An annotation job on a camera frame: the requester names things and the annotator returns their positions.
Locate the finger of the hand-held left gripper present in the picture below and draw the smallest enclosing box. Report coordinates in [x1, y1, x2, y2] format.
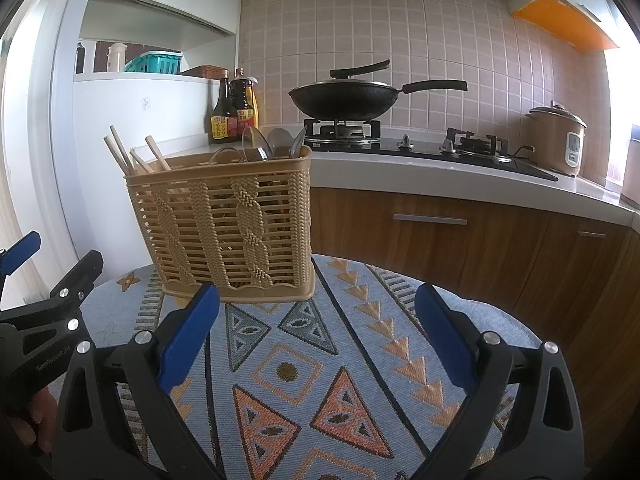
[0, 249, 105, 341]
[0, 230, 42, 277]

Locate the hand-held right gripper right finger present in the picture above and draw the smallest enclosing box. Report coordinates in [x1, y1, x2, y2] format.
[413, 282, 586, 480]

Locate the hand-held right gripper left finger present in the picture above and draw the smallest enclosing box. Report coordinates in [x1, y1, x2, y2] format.
[52, 282, 226, 480]

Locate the beige woven utensil basket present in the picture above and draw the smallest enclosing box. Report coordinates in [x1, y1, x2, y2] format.
[123, 144, 316, 304]

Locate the metal spoon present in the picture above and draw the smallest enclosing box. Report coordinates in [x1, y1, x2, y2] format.
[289, 126, 309, 157]
[242, 125, 275, 161]
[267, 128, 294, 159]

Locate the person's left hand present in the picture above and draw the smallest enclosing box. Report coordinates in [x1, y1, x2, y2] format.
[14, 389, 56, 455]

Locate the wooden chopstick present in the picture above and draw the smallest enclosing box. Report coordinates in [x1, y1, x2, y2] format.
[145, 134, 171, 171]
[103, 135, 134, 176]
[129, 148, 154, 174]
[110, 125, 136, 171]

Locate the patterned blue tablecloth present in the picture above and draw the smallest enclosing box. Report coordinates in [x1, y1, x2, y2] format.
[79, 254, 544, 480]

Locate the black glass gas stove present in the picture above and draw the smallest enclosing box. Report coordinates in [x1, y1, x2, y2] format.
[303, 132, 560, 182]

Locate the slim dark soy sauce bottle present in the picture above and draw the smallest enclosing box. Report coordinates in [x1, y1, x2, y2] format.
[209, 70, 239, 144]

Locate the white bottle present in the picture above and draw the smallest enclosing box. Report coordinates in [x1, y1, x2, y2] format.
[105, 43, 126, 73]

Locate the teal plastic basket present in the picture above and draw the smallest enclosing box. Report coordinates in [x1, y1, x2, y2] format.
[123, 51, 182, 74]

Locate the beige rice cooker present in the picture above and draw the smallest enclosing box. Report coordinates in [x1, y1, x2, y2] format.
[525, 101, 589, 179]

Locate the wide dark sauce bottle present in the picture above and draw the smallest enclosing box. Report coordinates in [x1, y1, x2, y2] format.
[229, 68, 256, 141]

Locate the brown box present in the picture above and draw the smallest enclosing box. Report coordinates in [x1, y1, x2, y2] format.
[179, 64, 236, 80]

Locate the yellow bottle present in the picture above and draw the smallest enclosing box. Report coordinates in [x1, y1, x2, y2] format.
[247, 77, 260, 129]

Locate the black wok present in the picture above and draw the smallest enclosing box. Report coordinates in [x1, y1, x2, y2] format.
[288, 79, 469, 121]

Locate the black wok lid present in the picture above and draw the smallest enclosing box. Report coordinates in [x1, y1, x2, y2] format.
[300, 59, 396, 92]

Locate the orange wall cabinet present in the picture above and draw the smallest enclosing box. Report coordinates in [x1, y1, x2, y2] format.
[509, 0, 621, 52]

